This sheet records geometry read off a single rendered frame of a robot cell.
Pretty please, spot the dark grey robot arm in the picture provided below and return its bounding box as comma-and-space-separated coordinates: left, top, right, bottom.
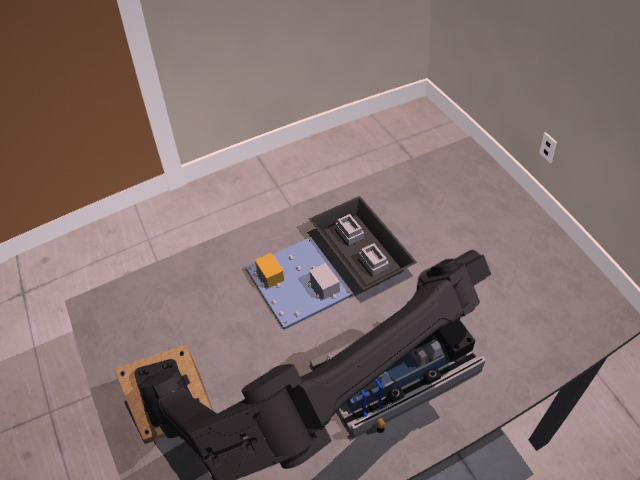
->
134, 250, 491, 480

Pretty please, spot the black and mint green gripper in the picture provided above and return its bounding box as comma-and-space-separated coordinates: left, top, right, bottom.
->
414, 334, 437, 349

